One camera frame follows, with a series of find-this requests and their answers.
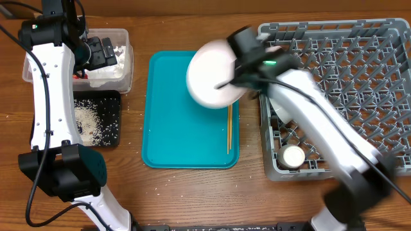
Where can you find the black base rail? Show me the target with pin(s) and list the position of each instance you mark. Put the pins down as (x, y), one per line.
(285, 226)

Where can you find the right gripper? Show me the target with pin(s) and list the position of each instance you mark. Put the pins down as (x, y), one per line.
(244, 77)

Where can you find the grey bowl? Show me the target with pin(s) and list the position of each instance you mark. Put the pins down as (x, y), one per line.
(281, 113)

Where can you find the black tray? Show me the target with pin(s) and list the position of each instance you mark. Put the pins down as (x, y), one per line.
(55, 116)

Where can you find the clear plastic bin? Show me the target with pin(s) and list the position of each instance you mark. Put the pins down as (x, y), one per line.
(118, 37)

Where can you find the grey dishwasher rack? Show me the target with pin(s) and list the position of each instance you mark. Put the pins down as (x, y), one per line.
(363, 68)

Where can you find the teal serving tray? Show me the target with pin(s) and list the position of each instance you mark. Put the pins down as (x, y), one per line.
(179, 133)

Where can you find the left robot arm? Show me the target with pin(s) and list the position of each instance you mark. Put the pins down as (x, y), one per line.
(58, 49)

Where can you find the white tissue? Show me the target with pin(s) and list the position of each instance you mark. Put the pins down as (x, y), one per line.
(99, 77)

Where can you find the pink bowl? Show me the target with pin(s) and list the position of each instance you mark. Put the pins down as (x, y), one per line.
(275, 50)

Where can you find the red snack wrapper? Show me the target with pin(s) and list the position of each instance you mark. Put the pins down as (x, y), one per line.
(79, 76)

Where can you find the small white cup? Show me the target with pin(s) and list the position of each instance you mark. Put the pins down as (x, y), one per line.
(290, 156)

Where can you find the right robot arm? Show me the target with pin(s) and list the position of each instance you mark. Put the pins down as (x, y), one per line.
(365, 175)

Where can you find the large white plate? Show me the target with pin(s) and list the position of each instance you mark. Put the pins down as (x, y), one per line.
(209, 73)

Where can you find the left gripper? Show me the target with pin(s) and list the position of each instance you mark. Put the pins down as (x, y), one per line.
(101, 59)

